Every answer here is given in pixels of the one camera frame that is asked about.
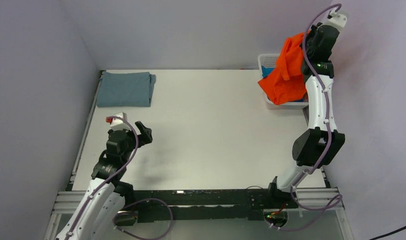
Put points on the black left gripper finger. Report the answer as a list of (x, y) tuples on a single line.
[(145, 136), (141, 127)]

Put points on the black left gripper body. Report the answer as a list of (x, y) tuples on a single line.
[(138, 135)]

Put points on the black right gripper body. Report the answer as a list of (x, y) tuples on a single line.
[(313, 29)]

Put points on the orange t shirt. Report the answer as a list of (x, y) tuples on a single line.
[(285, 83)]

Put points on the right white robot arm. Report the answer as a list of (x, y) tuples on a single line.
[(319, 144)]

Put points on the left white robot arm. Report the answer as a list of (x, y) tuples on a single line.
[(106, 193)]

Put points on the folded grey-blue t shirt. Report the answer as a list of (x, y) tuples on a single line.
[(126, 90)]

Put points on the white plastic basket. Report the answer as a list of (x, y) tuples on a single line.
[(269, 60)]

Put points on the blue t shirt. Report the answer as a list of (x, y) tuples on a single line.
[(266, 71)]

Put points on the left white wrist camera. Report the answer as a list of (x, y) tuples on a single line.
[(117, 122)]

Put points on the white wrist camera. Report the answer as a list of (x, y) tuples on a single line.
[(117, 122), (337, 19)]

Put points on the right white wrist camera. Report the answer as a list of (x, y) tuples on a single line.
[(337, 19)]

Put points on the aluminium table frame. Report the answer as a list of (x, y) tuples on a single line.
[(211, 131)]

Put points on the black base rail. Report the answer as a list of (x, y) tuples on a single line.
[(215, 204)]

